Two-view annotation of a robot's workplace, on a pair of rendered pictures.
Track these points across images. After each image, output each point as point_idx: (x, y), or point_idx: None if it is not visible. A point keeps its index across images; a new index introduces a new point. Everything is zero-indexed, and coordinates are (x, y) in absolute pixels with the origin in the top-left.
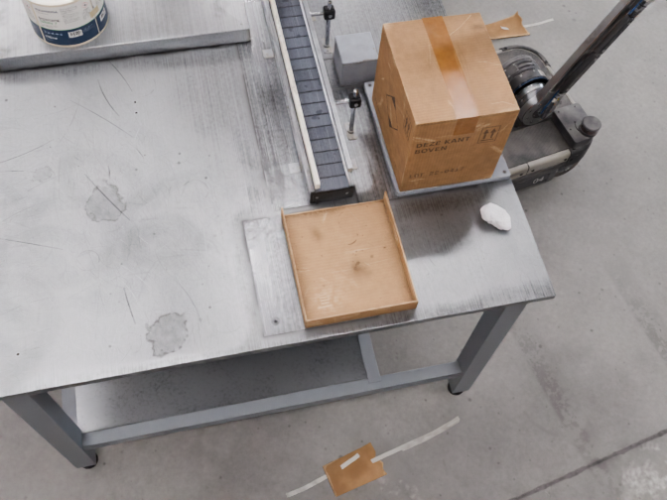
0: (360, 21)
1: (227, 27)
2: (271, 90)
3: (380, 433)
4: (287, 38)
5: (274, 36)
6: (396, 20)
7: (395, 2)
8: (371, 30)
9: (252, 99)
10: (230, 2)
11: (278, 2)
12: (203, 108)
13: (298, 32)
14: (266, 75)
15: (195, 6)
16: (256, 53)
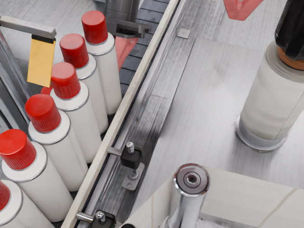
0: (65, 29)
1: (220, 46)
2: (201, 3)
3: None
4: (163, 13)
5: (174, 20)
6: (31, 17)
7: (11, 34)
8: (64, 17)
9: (223, 2)
10: (201, 73)
11: (144, 52)
12: (273, 11)
13: (147, 14)
14: (198, 16)
15: (249, 86)
16: (194, 39)
